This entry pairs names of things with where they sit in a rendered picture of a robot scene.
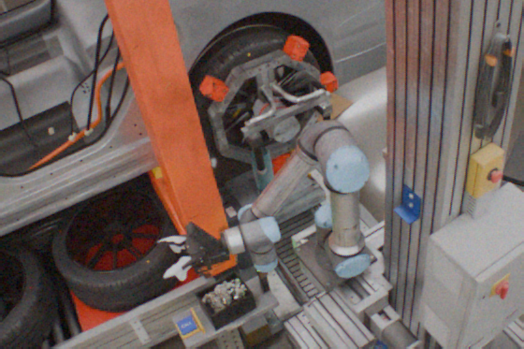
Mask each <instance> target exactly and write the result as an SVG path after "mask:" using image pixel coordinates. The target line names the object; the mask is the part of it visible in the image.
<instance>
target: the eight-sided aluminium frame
mask: <svg viewBox="0 0 524 349"><path fill-rule="evenodd" d="M290 58H291V57H290V56H289V55H288V54H287V53H286V52H284V51H281V50H277V51H273V52H271V53H269V54H266V55H264V56H261V57H259V58H256V59H254V60H252V61H249V62H247V63H244V64H242V65H238V66H236V67H234V68H233V70H232V71H230V72H229V75H228V77H227V79H226V81H225V85H226V86H227V88H228V89H229V90H228V92H227V93H226V96H225V97H224V99H223V102H222V103H221V102H218V101H215V100H214V101H212V103H211V104H210V106H209V108H208V110H207V112H208V116H209V119H210V124H211V131H212V134H213V137H214V142H215V143H214V144H215V146H216V149H217V150H219V152H220V153H221V154H222V155H224V156H226V157H231V158H234V160H238V161H241V162H244V163H248V164H252V161H251V156H250V152H251V151H249V150H246V149H243V148H240V147H236V146H233V145H230V144H227V139H226V132H225V129H224V124H223V119H222V116H223V114H224V112H225V111H226V109H227V107H228V105H229V104H230V101H231V99H232V98H233V96H235V95H236V93H237V91H238V90H239V88H240V87H241V85H242V84H243V82H244V81H245V80H248V79H249V78H250V77H252V76H255V75H256V74H258V73H260V72H261V73H262V72H264V71H267V70H268V69H270V68H274V67H276V66H279V65H282V64H285V65H288V66H290V67H292V68H294V69H296V70H298V71H303V70H305V72H308V73H310V74H311V75H312V76H313V77H314V78H316V79H317V80H318V81H320V82H321V78H320V74H319V71H318V70H316V69H315V68H314V67H313V65H311V64H310V63H306V62H304V61H302V62H300V61H296V60H292V59H290ZM316 90H318V89H315V88H314V87H313V86H312V85H311V84H310V83H309V84H308V93H312V92H314V91H316ZM319 115H321V114H320V113H319V112H318V111H317V110H316V109H315V108H311V109H307V110H305V111H304V113H303V114H302V116H301V117H300V119H299V120H298V123H299V129H298V132H297V134H296V135H295V136H294V137H293V138H291V139H289V140H288V141H287V142H284V143H281V142H278V140H277V142H275V143H273V144H270V145H268V146H266V147H265V148H267V149H268V150H269V156H270V160H273V158H275V157H277V156H279V155H281V154H284V153H287V152H289V151H292V150H295V149H296V148H297V142H298V139H299V138H300V136H301V135H302V134H303V133H304V132H305V131H306V130H307V129H308V128H309V127H312V126H313V125H314V124H315V122H316V120H317V118H318V117H319Z"/></svg>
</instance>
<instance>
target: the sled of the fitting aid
mask: <svg viewBox="0 0 524 349"><path fill-rule="evenodd" d="M307 177H308V179H309V180H310V181H312V183H313V184H314V190H312V191H310V192H308V193H306V194H304V195H302V196H300V197H299V198H297V199H295V200H293V201H290V202H288V203H286V204H284V205H283V206H282V207H281V208H280V209H279V211H278V212H277V213H276V214H275V217H274V218H275V220H276V222H277V224H280V223H282V222H284V221H286V220H288V219H290V218H292V216H295V215H297V214H299V213H301V212H303V211H306V210H307V209H309V208H311V207H314V206H316V205H318V204H320V203H322V202H324V201H326V200H327V199H326V191H325V189H324V188H323V187H322V186H321V185H320V184H319V183H318V181H317V180H316V179H315V178H314V176H313V175H312V173H311V172H309V173H308V174H307ZM218 190H219V193H220V198H221V200H222V204H224V203H226V202H233V201H234V199H233V198H232V196H231V195H230V193H229V192H228V191H227V189H226V186H223V187H221V188H219V189H218Z"/></svg>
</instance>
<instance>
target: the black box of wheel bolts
mask: <svg viewBox="0 0 524 349"><path fill-rule="evenodd" d="M195 295H196V298H197V301H198V304H199V306H200V309H202V310H203V312H204V313H205V314H206V316H207V317H208V319H209V321H210V322H211V324H212V326H213V328H214V329H215V331H217V330H219V329H220V328H222V327H224V326H226V325H228V324H229V323H231V322H233V321H234V320H236V319H237V318H239V317H241V316H244V315H246V314H247V313H250V312H251V311H253V310H255V309H256V304H255V298H254V292H253V291H252V290H251V288H249V287H248V286H247V284H246V283H245V282H244V280H243V279H242V278H241V277H240V275H239V274H238V273H237V271H234V272H233V273H231V274H229V275H227V276H226V277H225V278H222V279H221V280H219V281H217V282H215V283H214V284H211V285H209V286H208V287H206V288H204V289H203V290H199V291H197V292H196V293H195Z"/></svg>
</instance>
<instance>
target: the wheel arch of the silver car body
mask: <svg viewBox="0 0 524 349"><path fill-rule="evenodd" d="M246 21H263V22H270V23H273V24H275V25H277V26H280V27H282V28H283V29H284V30H285V31H286V32H287V33H289V34H290V35H291V36H297V37H301V38H302V39H303V40H304V41H307V42H308V43H309V44H310V46H309V48H308V49H309V50H310V52H311V53H312V54H313V56H314V57H315V59H316V61H317V63H318V66H319V69H320V74H321V75H323V74H325V73H328V72H330V73H331V74H332V75H333V76H334V77H336V65H335V60H334V55H333V54H332V52H331V49H330V46H329V44H328V41H327V39H326V38H325V36H324V35H323V33H322V32H321V31H320V30H319V29H318V27H317V26H316V25H314V24H312V23H311V22H310V21H308V20H307V19H305V18H303V17H302V16H299V15H298V14H296V13H293V12H289V11H284V10H264V11H258V12H255V13H252V14H249V15H245V16H243V17H240V18H238V19H236V20H235V21H233V22H231V23H230V24H228V25H227V26H225V27H224V28H223V29H221V30H220V31H218V32H217V33H216V34H214V35H213V36H212V37H211V38H210V39H209V40H208V41H207V43H206V44H205V45H204V46H203V47H202V49H201V50H200V51H199V53H198V54H197V55H196V57H195V59H196V58H197V57H198V55H199V54H200V53H201V51H202V50H203V49H204V47H205V46H206V45H207V44H208V43H209V42H210V40H211V39H212V38H213V37H214V36H216V35H217V34H218V33H219V32H221V31H223V30H224V29H225V28H227V27H228V26H230V25H231V24H235V23H237V22H246ZM195 59H194V60H193V62H194V61H195ZM193 62H192V64H193ZM192 64H191V65H190V67H189V69H188V71H187V75H188V72H189V70H190V68H191V66H192Z"/></svg>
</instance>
